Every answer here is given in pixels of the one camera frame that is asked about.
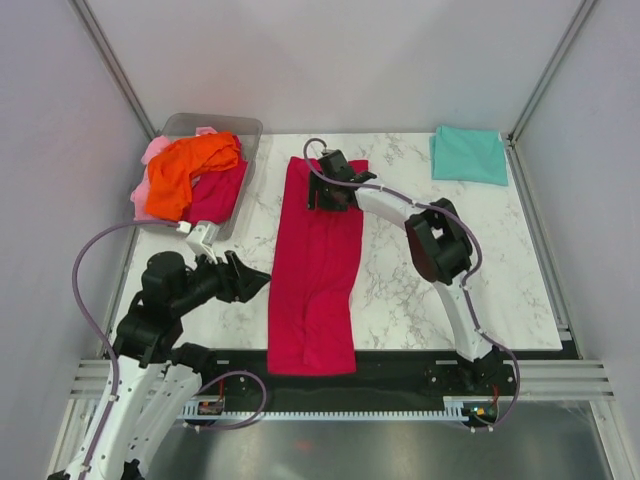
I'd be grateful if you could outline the left aluminium frame post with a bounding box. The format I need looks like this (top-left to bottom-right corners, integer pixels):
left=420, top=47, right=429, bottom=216
left=69, top=0, right=157, bottom=140

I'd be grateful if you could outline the crimson red t shirt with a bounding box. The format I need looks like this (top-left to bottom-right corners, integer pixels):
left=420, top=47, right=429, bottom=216
left=267, top=157, right=364, bottom=376

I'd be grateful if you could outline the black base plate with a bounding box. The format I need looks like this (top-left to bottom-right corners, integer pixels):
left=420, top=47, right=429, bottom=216
left=171, top=345, right=517, bottom=414

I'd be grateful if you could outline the orange t shirt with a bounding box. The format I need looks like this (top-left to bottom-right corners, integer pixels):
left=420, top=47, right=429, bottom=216
left=145, top=130, right=244, bottom=221

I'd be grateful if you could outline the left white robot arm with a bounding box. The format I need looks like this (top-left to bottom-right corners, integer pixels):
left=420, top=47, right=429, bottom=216
left=52, top=251, right=271, bottom=479

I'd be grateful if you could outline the magenta t shirt in bin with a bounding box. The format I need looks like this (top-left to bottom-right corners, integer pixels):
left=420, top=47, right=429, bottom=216
left=182, top=136, right=248, bottom=225

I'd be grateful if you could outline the aluminium frame post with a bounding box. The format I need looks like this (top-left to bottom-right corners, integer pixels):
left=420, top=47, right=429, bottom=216
left=69, top=0, right=157, bottom=140
left=505, top=0, right=601, bottom=146

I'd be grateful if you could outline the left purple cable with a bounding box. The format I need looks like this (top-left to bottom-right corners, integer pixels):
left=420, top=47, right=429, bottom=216
left=72, top=222, right=269, bottom=480

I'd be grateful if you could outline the light pink t shirt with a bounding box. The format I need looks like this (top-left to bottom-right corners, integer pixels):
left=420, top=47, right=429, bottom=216
left=130, top=126, right=224, bottom=226

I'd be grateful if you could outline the right aluminium frame post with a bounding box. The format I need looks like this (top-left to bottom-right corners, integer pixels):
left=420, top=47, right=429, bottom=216
left=505, top=0, right=601, bottom=146

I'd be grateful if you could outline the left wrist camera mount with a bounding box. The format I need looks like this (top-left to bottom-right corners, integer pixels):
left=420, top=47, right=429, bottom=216
left=176, top=221, right=221, bottom=264

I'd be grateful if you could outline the white slotted cable duct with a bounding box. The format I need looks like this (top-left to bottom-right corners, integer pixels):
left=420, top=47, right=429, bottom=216
left=177, top=397, right=502, bottom=425

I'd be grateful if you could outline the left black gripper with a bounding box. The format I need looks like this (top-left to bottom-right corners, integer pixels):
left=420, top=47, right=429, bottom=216
left=172, top=245, right=271, bottom=315

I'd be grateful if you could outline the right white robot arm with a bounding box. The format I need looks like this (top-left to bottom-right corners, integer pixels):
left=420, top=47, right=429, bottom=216
left=308, top=170, right=521, bottom=395

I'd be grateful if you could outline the folded teal t shirt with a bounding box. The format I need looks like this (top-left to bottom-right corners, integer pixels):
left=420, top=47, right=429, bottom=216
left=429, top=125, right=508, bottom=187

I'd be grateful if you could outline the grey plastic bin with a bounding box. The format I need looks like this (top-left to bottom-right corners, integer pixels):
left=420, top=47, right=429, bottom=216
left=141, top=113, right=263, bottom=240

